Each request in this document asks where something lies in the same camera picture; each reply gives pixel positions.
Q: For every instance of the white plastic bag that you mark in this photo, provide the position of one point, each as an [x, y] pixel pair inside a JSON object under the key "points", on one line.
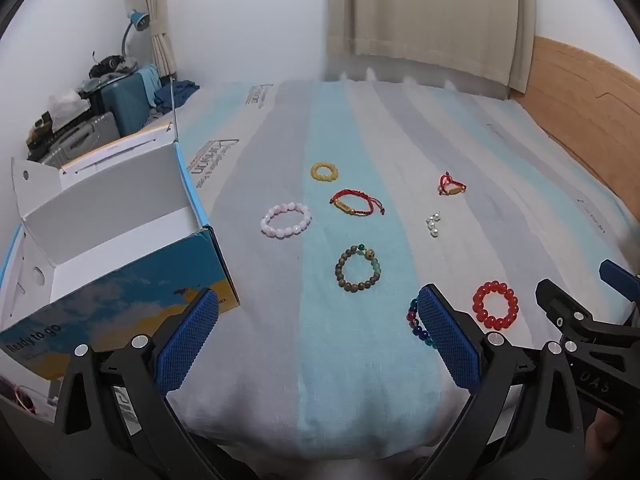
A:
{"points": [[65, 102]]}

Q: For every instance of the light teal cloth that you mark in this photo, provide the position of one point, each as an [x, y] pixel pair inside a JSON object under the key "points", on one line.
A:
{"points": [[150, 82]]}

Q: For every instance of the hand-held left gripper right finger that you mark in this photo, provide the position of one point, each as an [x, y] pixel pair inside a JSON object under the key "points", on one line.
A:
{"points": [[447, 340]]}

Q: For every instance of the wooden headboard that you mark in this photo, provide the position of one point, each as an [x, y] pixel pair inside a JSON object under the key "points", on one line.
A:
{"points": [[575, 95]]}

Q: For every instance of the dark blue clothes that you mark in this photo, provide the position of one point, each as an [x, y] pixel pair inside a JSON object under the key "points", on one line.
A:
{"points": [[172, 92]]}

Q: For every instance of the black bag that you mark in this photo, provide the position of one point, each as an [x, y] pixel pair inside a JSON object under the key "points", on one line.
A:
{"points": [[107, 65]]}

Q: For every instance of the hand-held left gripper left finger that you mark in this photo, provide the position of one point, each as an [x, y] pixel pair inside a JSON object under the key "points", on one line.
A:
{"points": [[187, 340]]}

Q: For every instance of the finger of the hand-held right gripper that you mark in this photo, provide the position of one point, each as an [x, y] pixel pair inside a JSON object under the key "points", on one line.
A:
{"points": [[617, 274], [600, 345]]}

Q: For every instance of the cluster of white pearls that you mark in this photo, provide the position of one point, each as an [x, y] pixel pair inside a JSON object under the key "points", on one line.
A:
{"points": [[434, 232]]}

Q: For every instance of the silver suitcase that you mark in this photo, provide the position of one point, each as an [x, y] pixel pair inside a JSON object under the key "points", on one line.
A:
{"points": [[85, 135]]}

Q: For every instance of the narrow beige curtain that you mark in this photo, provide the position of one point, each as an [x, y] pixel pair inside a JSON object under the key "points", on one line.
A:
{"points": [[157, 10]]}

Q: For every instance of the wide beige curtain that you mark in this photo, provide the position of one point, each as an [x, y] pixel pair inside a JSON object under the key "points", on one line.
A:
{"points": [[430, 10]]}

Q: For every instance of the blue and orange cardboard box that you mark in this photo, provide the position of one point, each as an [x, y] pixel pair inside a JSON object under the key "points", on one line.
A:
{"points": [[125, 240]]}

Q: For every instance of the person's right hand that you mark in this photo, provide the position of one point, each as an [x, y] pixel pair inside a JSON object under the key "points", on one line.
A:
{"points": [[607, 432]]}

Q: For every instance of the blue desk lamp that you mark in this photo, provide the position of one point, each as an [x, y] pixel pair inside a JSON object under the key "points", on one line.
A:
{"points": [[139, 20]]}

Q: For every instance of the striped bed sheet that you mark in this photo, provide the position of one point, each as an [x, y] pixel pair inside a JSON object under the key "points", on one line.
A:
{"points": [[300, 335]]}

